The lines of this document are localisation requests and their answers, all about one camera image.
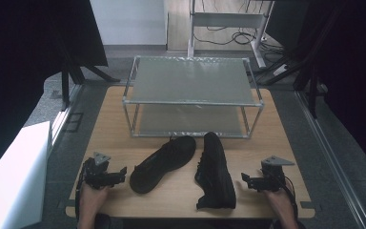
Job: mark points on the dark floor socket cover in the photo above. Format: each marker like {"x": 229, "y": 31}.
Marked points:
{"x": 73, "y": 122}

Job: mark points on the aluminium floor rail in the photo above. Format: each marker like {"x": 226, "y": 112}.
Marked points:
{"x": 64, "y": 111}
{"x": 333, "y": 165}

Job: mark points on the black stand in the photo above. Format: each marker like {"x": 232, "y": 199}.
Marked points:
{"x": 73, "y": 71}
{"x": 305, "y": 63}

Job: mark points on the white desk frame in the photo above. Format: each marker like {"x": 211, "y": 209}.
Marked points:
{"x": 225, "y": 19}

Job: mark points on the person's right hand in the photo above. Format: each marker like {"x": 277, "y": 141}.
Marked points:
{"x": 279, "y": 203}

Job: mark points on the person's left hand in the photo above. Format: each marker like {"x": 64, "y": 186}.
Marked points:
{"x": 92, "y": 198}

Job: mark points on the metal frame shoe rack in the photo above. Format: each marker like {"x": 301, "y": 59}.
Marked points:
{"x": 190, "y": 81}

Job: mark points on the white power strip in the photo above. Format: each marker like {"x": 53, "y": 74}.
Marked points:
{"x": 280, "y": 70}

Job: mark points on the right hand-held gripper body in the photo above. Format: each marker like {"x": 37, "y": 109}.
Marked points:
{"x": 274, "y": 175}

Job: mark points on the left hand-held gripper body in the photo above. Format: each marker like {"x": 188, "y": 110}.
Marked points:
{"x": 97, "y": 173}

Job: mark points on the black shoe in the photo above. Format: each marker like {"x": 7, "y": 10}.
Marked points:
{"x": 214, "y": 171}
{"x": 162, "y": 165}

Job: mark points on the white box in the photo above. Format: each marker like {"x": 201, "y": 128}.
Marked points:
{"x": 12, "y": 178}

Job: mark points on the black curtain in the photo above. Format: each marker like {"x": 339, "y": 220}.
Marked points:
{"x": 349, "y": 70}
{"x": 19, "y": 63}

